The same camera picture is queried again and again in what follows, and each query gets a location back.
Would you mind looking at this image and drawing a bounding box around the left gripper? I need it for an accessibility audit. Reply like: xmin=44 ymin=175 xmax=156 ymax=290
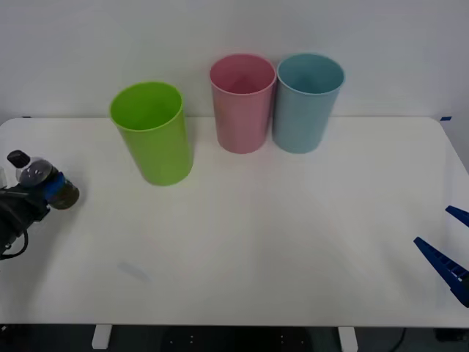
xmin=0 ymin=171 xmax=66 ymax=238

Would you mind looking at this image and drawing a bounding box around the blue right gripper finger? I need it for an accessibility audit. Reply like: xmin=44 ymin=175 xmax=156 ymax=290
xmin=413 ymin=236 xmax=469 ymax=308
xmin=445 ymin=205 xmax=469 ymax=228

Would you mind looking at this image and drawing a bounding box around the dark bottle with black cap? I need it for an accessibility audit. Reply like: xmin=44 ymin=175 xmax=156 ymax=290
xmin=6 ymin=149 xmax=81 ymax=210

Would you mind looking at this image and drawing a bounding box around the yellow-green plastic bin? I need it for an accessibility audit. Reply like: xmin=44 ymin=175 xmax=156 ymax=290
xmin=108 ymin=81 xmax=194 ymax=187

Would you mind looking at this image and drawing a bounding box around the white table leg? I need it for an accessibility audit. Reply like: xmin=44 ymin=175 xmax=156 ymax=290
xmin=337 ymin=326 xmax=358 ymax=352
xmin=91 ymin=324 xmax=113 ymax=350

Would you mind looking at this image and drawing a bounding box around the pale blue plastic bin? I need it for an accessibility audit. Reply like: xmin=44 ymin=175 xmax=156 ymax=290
xmin=276 ymin=53 xmax=346 ymax=155

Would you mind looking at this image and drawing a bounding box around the pink plastic bin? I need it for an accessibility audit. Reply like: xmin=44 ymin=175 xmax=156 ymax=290
xmin=209 ymin=53 xmax=277 ymax=155

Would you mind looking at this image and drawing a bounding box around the black floor cable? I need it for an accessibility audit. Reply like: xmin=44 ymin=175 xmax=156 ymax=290
xmin=388 ymin=326 xmax=407 ymax=352

